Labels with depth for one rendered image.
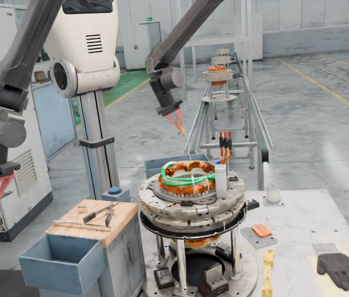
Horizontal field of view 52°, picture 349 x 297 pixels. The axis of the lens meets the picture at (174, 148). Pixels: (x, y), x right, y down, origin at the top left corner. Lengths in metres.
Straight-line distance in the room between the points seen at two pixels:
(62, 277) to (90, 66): 0.72
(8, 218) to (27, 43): 2.58
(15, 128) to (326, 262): 1.00
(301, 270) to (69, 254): 0.73
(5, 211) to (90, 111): 2.02
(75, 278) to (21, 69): 0.48
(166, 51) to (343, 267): 0.90
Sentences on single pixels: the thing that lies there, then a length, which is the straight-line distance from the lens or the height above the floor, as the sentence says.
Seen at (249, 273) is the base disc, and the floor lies 0.80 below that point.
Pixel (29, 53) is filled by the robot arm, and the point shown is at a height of 1.53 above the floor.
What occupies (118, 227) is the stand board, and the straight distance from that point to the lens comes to 0.99.
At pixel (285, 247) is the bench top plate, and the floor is 0.78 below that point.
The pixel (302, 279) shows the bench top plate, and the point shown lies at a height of 0.78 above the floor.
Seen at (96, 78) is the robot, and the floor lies 1.41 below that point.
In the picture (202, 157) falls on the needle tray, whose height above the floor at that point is 1.05.
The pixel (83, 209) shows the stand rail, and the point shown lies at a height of 1.08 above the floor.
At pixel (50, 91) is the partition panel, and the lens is 5.11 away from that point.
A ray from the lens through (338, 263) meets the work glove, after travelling 1.30.
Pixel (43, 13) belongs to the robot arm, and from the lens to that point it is 0.81.
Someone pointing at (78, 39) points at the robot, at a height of 1.55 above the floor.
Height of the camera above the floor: 1.54
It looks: 18 degrees down
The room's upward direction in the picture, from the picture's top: 5 degrees counter-clockwise
